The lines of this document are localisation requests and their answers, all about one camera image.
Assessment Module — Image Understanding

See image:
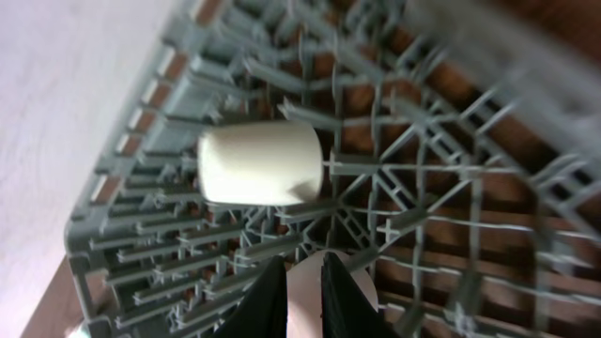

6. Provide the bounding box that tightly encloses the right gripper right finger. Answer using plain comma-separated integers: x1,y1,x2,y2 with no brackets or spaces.
321,253,398,338

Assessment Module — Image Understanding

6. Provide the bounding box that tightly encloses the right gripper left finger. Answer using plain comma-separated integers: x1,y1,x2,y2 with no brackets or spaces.
213,255,287,338

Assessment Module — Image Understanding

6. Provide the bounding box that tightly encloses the pink cup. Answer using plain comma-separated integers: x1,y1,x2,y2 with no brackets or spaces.
286,250,381,338

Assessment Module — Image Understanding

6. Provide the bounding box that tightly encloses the cream white cup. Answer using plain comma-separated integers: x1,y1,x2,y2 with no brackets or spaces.
197,120,324,206

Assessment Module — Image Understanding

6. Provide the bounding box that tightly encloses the grey dishwasher rack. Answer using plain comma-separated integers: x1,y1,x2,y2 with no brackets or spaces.
65,1,600,337

